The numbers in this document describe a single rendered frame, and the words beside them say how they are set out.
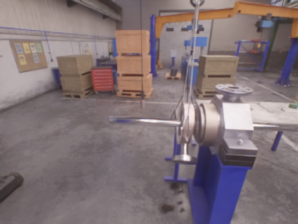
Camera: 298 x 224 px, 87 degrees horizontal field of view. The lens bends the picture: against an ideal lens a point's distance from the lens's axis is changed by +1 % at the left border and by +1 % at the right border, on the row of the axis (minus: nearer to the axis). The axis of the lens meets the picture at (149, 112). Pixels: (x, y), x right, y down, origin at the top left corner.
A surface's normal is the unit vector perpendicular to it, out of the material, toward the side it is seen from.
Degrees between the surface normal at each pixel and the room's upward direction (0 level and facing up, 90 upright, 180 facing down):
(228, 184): 90
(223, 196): 90
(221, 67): 90
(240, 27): 90
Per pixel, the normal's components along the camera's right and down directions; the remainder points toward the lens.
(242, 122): -0.07, -0.36
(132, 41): -0.12, 0.40
